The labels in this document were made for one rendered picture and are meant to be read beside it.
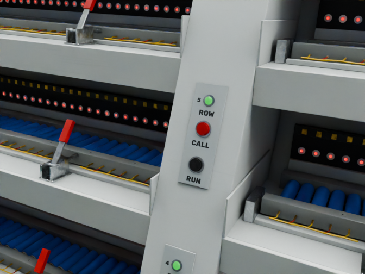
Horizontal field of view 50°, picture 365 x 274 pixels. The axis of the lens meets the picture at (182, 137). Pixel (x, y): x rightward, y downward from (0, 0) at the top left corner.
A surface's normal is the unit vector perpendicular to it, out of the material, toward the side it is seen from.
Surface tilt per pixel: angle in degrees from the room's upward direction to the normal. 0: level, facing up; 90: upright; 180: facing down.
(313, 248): 19
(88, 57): 109
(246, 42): 90
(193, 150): 90
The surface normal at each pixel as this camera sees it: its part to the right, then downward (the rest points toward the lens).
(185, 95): -0.40, -0.06
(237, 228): 0.05, -0.95
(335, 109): -0.44, 0.26
